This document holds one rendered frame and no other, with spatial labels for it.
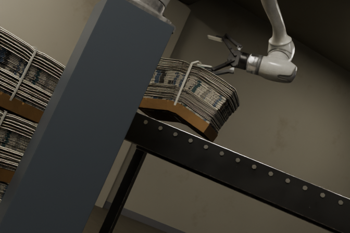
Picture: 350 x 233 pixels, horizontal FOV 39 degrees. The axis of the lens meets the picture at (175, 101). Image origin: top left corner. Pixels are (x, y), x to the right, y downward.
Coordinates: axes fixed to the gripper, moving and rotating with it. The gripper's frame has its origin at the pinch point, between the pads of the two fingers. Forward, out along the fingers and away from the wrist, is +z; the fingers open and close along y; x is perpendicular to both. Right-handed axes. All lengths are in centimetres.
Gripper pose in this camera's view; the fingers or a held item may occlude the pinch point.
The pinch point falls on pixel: (204, 50)
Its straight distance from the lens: 226.9
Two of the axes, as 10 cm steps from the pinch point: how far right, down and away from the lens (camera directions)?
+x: 1.8, 2.6, 9.5
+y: -3.3, 9.2, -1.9
